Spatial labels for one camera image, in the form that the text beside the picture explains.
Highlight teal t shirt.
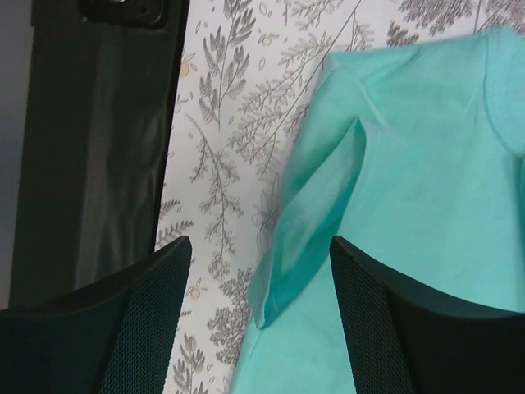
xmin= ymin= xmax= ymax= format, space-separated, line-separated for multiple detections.
xmin=231 ymin=27 xmax=524 ymax=393

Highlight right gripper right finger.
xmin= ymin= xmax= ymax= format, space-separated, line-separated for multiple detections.
xmin=330 ymin=236 xmax=524 ymax=394

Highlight floral table mat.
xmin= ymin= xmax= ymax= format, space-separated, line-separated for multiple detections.
xmin=156 ymin=1 xmax=524 ymax=393

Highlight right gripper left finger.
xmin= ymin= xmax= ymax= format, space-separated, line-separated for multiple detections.
xmin=1 ymin=236 xmax=192 ymax=394

